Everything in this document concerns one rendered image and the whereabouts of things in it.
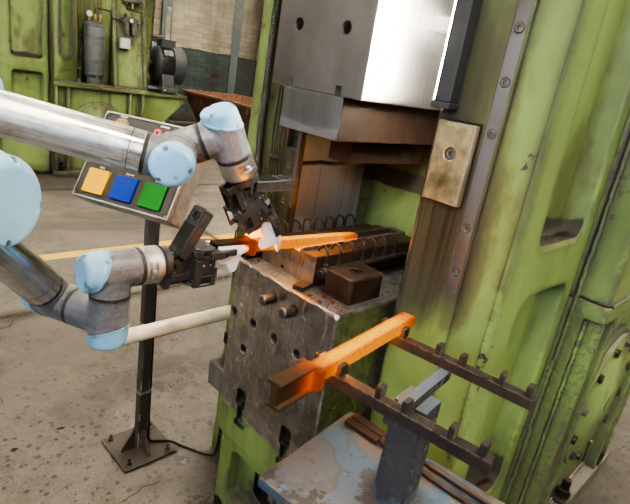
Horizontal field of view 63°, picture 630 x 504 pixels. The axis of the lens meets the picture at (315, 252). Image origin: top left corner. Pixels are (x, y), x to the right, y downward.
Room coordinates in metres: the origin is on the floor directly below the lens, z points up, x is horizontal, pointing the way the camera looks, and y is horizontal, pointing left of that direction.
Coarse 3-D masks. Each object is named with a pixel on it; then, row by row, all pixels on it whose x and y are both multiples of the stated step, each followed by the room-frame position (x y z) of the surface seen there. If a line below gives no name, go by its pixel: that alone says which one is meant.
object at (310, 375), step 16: (400, 320) 0.92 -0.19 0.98; (368, 336) 0.83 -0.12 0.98; (384, 336) 0.85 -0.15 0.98; (336, 352) 0.76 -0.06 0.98; (352, 352) 0.77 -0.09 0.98; (368, 352) 0.81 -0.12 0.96; (288, 368) 0.67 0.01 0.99; (304, 368) 0.68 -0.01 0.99; (320, 368) 0.69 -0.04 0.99; (336, 368) 0.73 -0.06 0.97; (272, 384) 0.63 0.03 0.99; (288, 384) 0.63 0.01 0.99; (304, 384) 0.68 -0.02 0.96; (320, 384) 0.68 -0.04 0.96; (272, 400) 0.63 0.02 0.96; (288, 400) 0.64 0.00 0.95
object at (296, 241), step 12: (216, 240) 1.06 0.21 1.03; (228, 240) 1.08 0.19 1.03; (240, 240) 1.09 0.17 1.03; (252, 240) 1.10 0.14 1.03; (288, 240) 1.18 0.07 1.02; (300, 240) 1.21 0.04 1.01; (312, 240) 1.24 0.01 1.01; (324, 240) 1.28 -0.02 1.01; (336, 240) 1.31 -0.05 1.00; (252, 252) 1.10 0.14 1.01
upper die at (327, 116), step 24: (288, 96) 1.30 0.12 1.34; (312, 96) 1.24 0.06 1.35; (336, 96) 1.19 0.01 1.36; (288, 120) 1.29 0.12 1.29; (312, 120) 1.23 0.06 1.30; (336, 120) 1.18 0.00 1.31; (360, 120) 1.22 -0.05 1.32; (384, 120) 1.28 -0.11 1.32; (408, 120) 1.35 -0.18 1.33; (432, 120) 1.43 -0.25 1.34
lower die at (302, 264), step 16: (368, 224) 1.60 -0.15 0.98; (352, 240) 1.34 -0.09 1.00; (400, 240) 1.44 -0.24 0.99; (272, 256) 1.28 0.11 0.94; (288, 256) 1.24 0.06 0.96; (304, 256) 1.20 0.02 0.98; (320, 256) 1.18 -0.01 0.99; (336, 256) 1.22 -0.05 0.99; (368, 256) 1.32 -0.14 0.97; (288, 272) 1.23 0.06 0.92; (304, 272) 1.19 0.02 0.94
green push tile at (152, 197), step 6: (144, 186) 1.43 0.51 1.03; (150, 186) 1.42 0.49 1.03; (156, 186) 1.42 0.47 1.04; (162, 186) 1.42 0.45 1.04; (144, 192) 1.42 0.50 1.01; (150, 192) 1.41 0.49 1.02; (156, 192) 1.41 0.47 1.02; (162, 192) 1.40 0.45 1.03; (144, 198) 1.41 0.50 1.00; (150, 198) 1.40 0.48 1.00; (156, 198) 1.40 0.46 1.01; (162, 198) 1.40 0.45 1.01; (138, 204) 1.40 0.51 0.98; (144, 204) 1.40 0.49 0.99; (150, 204) 1.39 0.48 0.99; (156, 204) 1.39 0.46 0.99; (162, 204) 1.39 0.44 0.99; (156, 210) 1.38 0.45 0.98
